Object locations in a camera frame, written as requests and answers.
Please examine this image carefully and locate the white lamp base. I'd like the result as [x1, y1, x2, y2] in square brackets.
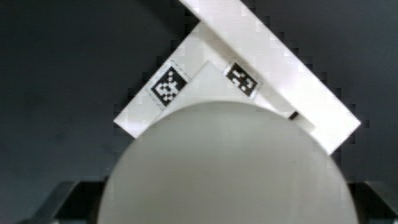
[113, 23, 314, 138]

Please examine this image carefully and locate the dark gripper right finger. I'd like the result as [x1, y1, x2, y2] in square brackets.
[348, 181, 398, 224]

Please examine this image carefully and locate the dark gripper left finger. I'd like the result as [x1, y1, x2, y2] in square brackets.
[19, 180, 106, 224]

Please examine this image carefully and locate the white lamp bulb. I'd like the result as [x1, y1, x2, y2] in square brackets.
[97, 102, 358, 224]

